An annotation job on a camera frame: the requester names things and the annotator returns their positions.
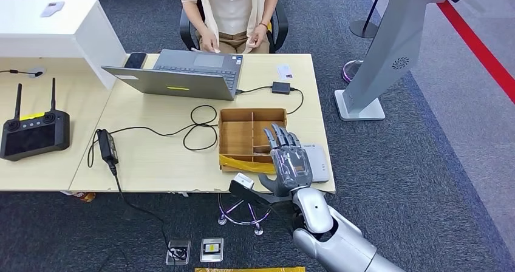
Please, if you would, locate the person's left hand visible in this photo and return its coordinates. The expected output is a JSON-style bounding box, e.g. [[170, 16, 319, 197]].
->
[[246, 24, 268, 49]]

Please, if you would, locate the person's right hand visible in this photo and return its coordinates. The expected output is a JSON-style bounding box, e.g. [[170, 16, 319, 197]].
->
[[200, 29, 221, 54]]

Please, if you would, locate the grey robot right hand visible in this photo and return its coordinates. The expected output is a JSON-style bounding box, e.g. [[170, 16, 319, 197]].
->
[[258, 124, 314, 197]]

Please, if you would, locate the white ID card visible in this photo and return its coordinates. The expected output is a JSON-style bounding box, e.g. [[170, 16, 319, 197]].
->
[[276, 64, 294, 81]]

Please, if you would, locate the grey white card reader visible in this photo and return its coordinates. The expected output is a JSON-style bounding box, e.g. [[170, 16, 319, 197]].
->
[[301, 143, 331, 183]]

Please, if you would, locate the person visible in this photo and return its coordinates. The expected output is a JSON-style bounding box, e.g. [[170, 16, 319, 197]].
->
[[179, 0, 281, 55]]

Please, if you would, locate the black office chair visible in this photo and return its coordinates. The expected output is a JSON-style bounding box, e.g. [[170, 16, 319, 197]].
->
[[179, 0, 289, 54]]

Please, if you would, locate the grey laptop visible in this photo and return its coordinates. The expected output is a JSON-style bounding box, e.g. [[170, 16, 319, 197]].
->
[[100, 49, 244, 101]]

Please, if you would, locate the small black hub box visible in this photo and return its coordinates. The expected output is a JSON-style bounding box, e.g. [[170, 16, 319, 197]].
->
[[271, 81, 292, 95]]

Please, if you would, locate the brown cardboard divider box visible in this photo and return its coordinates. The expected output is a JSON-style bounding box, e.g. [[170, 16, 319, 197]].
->
[[217, 107, 289, 175]]

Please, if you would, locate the chrome stool base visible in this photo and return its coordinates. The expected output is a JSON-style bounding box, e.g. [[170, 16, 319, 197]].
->
[[217, 194, 279, 236]]

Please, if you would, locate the black smartphone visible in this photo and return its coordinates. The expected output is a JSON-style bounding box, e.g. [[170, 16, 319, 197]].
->
[[123, 52, 147, 70]]

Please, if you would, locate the yellow floor tape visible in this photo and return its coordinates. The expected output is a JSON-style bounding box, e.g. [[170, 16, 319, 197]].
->
[[195, 266, 307, 272]]

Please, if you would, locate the silver floor socket plate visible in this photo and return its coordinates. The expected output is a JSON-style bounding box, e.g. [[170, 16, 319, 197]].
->
[[200, 237, 225, 264]]

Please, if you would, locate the open floor socket box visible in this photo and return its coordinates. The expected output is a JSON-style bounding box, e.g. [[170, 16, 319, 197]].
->
[[166, 240, 192, 266]]

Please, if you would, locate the grey kiosk stand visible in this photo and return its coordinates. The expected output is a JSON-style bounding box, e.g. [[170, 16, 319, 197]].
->
[[335, 0, 462, 121]]

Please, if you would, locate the black power adapter brick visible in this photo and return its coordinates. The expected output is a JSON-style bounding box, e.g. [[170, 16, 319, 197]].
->
[[96, 129, 119, 166]]

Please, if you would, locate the small white flat device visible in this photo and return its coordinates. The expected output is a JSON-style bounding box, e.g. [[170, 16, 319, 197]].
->
[[39, 1, 64, 18]]

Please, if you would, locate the white counter block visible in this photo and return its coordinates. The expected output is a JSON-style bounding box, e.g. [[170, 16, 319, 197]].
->
[[0, 0, 127, 90]]

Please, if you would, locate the black remote controller with antennas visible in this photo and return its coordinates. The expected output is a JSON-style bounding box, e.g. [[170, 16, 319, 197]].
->
[[0, 78, 70, 162]]

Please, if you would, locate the red barrier belt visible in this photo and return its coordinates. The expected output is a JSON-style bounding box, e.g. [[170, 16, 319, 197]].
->
[[437, 0, 515, 103]]

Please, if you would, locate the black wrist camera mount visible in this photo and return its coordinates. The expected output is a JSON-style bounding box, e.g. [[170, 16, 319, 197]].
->
[[229, 172, 296, 225]]

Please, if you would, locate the thin black usb cable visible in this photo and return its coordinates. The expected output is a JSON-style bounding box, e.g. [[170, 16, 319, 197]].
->
[[235, 86, 273, 95], [286, 86, 304, 115]]

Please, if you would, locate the looped black adapter cable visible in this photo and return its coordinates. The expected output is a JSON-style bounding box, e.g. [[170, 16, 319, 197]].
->
[[86, 104, 219, 169]]

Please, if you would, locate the black stanchion post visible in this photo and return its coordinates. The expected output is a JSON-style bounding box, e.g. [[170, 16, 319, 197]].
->
[[349, 0, 387, 38]]

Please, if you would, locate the black mains cable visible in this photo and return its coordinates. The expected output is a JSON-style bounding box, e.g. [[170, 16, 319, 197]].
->
[[107, 161, 190, 261]]

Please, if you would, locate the thin black desk cable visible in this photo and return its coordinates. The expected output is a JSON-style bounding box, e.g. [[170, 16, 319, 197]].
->
[[0, 69, 43, 78]]

